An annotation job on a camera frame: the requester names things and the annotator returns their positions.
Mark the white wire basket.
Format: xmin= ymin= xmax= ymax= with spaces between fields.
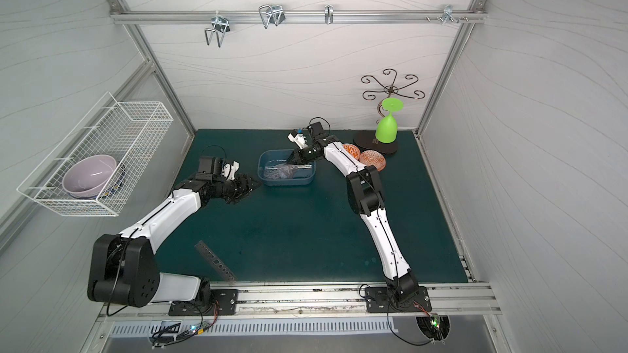
xmin=17 ymin=92 xmax=173 ymax=217

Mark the metal single hook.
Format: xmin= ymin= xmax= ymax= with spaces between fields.
xmin=324 ymin=5 xmax=334 ymax=25

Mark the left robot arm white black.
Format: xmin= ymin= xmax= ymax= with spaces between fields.
xmin=87 ymin=174 xmax=261 ymax=308

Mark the green plastic goblet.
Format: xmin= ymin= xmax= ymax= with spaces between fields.
xmin=375 ymin=97 xmax=404 ymax=144

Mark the orange patterned bowl right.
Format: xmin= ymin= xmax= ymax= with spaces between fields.
xmin=359 ymin=150 xmax=386 ymax=172

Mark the aluminium top rail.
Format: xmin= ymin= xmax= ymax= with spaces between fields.
xmin=111 ymin=8 xmax=488 ymax=25

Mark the clear stencil template ruler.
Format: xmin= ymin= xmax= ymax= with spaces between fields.
xmin=263 ymin=163 xmax=313 ymax=181

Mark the purple bowl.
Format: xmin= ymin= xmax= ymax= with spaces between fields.
xmin=61 ymin=155 xmax=119 ymax=199

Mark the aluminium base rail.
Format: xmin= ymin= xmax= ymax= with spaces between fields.
xmin=96 ymin=281 xmax=502 ymax=323

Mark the metal double hook left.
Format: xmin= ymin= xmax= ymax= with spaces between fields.
xmin=204 ymin=15 xmax=231 ymax=47

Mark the white slotted cable duct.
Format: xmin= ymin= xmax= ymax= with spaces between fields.
xmin=109 ymin=317 xmax=397 ymax=338

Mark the green table mat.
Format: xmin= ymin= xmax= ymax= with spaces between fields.
xmin=156 ymin=131 xmax=467 ymax=284

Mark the blue semicircle protractor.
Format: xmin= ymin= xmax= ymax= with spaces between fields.
xmin=273 ymin=163 xmax=296 ymax=180

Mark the black metal cup stand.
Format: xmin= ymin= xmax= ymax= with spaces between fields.
xmin=354 ymin=68 xmax=426 ymax=155

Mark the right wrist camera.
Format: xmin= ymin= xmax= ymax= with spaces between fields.
xmin=288 ymin=116 xmax=331 ymax=150

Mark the orange patterned bowl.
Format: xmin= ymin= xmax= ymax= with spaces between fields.
xmin=359 ymin=150 xmax=386 ymax=172
xmin=343 ymin=143 xmax=361 ymax=160

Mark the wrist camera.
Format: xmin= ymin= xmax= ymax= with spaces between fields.
xmin=288 ymin=116 xmax=331 ymax=150
xmin=194 ymin=145 xmax=240 ymax=182

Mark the metal double hook centre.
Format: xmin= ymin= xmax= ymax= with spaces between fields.
xmin=258 ymin=4 xmax=286 ymax=29

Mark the round cooling fan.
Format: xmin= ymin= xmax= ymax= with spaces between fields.
xmin=416 ymin=314 xmax=451 ymax=342

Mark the orange patterned bowl left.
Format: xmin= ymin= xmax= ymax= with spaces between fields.
xmin=343 ymin=143 xmax=361 ymax=160

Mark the dark straight stencil ruler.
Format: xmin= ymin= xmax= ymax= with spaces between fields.
xmin=195 ymin=240 xmax=236 ymax=283

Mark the blue plastic storage box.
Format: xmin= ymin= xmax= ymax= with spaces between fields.
xmin=258 ymin=150 xmax=317 ymax=186

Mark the metal double hook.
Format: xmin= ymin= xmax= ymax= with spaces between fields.
xmin=204 ymin=15 xmax=231 ymax=47
xmin=258 ymin=4 xmax=286 ymax=29

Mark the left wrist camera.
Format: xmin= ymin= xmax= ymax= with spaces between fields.
xmin=194 ymin=145 xmax=240 ymax=182

